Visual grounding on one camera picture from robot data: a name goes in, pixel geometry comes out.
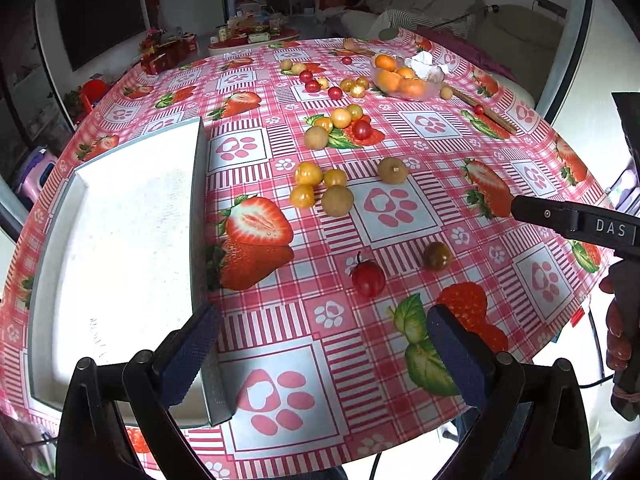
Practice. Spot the orange mandarin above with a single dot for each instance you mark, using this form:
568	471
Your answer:
412	88
385	62
387	81

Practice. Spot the white sofa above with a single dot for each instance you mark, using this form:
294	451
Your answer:
371	17

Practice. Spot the brown longan with stem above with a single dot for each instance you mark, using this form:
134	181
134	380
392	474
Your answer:
392	171

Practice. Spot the tan longan far right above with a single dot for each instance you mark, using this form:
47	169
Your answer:
298	68

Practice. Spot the yellow cherry tomato middle top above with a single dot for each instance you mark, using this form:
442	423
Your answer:
355	111

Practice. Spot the pink plastic stool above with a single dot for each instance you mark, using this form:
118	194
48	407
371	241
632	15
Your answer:
33	175

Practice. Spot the cluttered coffee table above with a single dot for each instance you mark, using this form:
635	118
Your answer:
251	29

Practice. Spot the person's right hand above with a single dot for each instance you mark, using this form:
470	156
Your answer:
618	347

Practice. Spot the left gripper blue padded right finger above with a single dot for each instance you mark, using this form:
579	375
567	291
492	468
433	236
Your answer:
461	352

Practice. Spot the yellow cherry tomato middle centre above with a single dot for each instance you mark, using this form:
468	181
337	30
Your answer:
341	117

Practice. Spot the yellow cherry tomato upper left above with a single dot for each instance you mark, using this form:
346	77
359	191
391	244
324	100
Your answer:
308	173

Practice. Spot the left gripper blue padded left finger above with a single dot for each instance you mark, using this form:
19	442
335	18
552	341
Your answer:
182	354

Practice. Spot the clear glass fruit bowl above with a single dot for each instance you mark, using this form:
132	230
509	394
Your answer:
418	66

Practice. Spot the orange mandarin left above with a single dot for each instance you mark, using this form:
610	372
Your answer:
387	81

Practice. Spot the dark brownish cherry tomato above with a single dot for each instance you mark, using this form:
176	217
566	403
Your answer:
436	256

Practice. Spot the yellow cherry tomato small right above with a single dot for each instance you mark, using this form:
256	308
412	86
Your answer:
334	177

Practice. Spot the orange mandarin top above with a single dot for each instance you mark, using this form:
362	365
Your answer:
385	62

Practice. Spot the pink strawberry pattern tablecloth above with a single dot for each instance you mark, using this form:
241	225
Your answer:
318	371

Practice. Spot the yellow cherry tomato front left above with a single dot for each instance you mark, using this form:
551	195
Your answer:
302	196

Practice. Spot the black television screen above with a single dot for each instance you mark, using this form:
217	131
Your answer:
91	27

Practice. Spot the white foam tray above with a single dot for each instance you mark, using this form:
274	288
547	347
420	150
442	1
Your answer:
123	263

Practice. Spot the orange mandarin right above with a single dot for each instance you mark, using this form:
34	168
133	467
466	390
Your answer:
412	88

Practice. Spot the red cherry tomato with stem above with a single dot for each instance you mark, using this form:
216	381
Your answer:
368	278

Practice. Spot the yellow cherry tomato middle left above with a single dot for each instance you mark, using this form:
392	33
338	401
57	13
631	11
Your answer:
324	123

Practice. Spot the red gift box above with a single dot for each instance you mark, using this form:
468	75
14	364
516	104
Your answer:
165	56

